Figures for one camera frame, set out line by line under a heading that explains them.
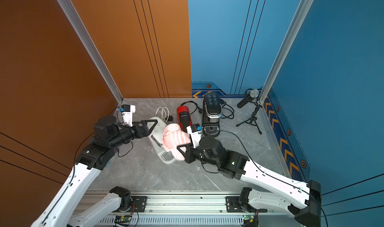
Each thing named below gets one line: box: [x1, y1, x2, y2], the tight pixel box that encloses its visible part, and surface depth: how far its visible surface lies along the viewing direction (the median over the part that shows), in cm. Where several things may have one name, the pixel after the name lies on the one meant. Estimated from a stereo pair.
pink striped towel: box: [162, 123, 191, 161], surface depth 64 cm
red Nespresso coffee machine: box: [177, 105, 193, 132], surface depth 87 cm
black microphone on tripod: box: [236, 88, 263, 135], surface depth 93 cm
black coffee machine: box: [202, 92, 223, 137], surface depth 88 cm
